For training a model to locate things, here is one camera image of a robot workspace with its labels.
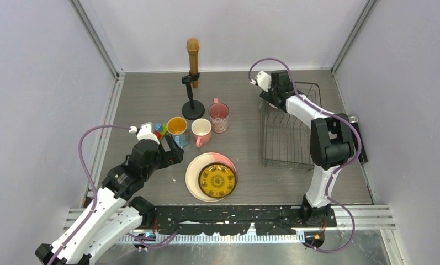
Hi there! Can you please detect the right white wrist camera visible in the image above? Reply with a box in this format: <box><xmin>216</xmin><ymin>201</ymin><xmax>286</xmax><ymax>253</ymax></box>
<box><xmin>250</xmin><ymin>71</ymin><xmax>272</xmax><ymax>92</ymax></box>

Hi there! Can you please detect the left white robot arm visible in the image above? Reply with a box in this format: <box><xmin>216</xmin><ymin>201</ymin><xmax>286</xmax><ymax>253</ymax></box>
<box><xmin>35</xmin><ymin>133</ymin><xmax>184</xmax><ymax>264</ymax></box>

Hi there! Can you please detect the plain pink mug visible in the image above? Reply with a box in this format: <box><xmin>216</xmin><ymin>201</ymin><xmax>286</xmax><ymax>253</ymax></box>
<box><xmin>191</xmin><ymin>118</ymin><xmax>212</xmax><ymax>148</ymax></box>

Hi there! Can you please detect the brown microphone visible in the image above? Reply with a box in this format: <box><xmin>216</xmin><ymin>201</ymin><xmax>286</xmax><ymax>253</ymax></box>
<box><xmin>186</xmin><ymin>38</ymin><xmax>200</xmax><ymax>75</ymax></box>

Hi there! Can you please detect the colourful toy block stack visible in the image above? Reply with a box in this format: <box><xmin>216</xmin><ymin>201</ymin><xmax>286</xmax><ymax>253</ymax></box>
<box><xmin>155</xmin><ymin>123</ymin><xmax>168</xmax><ymax>140</ymax></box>

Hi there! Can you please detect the large pink cream plate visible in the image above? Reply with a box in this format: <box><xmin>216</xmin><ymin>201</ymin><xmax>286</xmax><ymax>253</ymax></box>
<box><xmin>185</xmin><ymin>152</ymin><xmax>237</xmax><ymax>203</ymax></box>

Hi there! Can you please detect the blue butterfly mug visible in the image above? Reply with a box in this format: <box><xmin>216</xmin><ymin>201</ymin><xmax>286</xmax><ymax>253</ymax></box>
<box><xmin>167</xmin><ymin>117</ymin><xmax>190</xmax><ymax>148</ymax></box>

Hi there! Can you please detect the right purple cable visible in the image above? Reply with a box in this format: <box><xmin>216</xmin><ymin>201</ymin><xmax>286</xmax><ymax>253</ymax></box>
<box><xmin>248</xmin><ymin>57</ymin><xmax>363</xmax><ymax>254</ymax></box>

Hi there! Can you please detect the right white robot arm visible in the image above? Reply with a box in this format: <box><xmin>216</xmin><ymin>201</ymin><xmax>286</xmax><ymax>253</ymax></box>
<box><xmin>254</xmin><ymin>70</ymin><xmax>355</xmax><ymax>227</ymax></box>

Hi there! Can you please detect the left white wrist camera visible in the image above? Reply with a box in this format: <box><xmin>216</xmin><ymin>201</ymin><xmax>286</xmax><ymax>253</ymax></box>
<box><xmin>129</xmin><ymin>122</ymin><xmax>160</xmax><ymax>144</ymax></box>

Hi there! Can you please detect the black handheld microphone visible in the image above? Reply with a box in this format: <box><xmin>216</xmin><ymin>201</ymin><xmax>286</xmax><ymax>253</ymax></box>
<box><xmin>348</xmin><ymin>115</ymin><xmax>368</xmax><ymax>163</ymax></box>

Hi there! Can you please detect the yellow plate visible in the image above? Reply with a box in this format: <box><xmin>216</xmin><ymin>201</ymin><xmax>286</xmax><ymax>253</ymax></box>
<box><xmin>198</xmin><ymin>163</ymin><xmax>238</xmax><ymax>199</ymax></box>

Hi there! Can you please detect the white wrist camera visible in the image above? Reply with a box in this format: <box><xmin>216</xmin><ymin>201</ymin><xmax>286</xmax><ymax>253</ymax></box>
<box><xmin>250</xmin><ymin>71</ymin><xmax>272</xmax><ymax>92</ymax></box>
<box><xmin>129</xmin><ymin>122</ymin><xmax>160</xmax><ymax>144</ymax></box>

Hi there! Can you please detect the aluminium frame rail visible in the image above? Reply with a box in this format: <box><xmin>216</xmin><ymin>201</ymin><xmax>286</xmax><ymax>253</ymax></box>
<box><xmin>64</xmin><ymin>71</ymin><xmax>126</xmax><ymax>213</ymax></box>

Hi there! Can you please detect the black wire dish rack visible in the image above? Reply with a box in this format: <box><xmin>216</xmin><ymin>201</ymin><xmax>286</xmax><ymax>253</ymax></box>
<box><xmin>260</xmin><ymin>100</ymin><xmax>314</xmax><ymax>171</ymax></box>

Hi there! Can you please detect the pink patterned mug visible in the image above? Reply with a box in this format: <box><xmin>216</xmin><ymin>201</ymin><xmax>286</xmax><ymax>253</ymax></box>
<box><xmin>208</xmin><ymin>98</ymin><xmax>230</xmax><ymax>133</ymax></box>

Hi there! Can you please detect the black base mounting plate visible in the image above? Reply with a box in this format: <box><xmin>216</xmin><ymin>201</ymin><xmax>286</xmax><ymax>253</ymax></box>
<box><xmin>139</xmin><ymin>205</ymin><xmax>337</xmax><ymax>236</ymax></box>

